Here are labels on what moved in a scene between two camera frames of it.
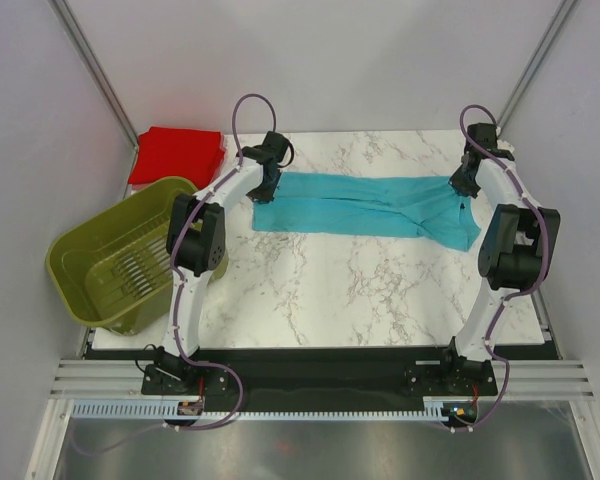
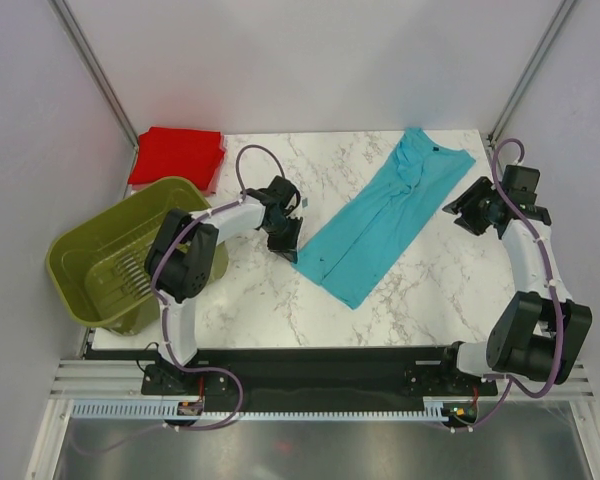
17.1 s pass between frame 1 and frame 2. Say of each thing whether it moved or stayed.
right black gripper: moved
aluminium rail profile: stayed
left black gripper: moved
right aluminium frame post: stayed
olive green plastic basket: stayed
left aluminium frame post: stayed
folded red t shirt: stayed
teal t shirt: moved
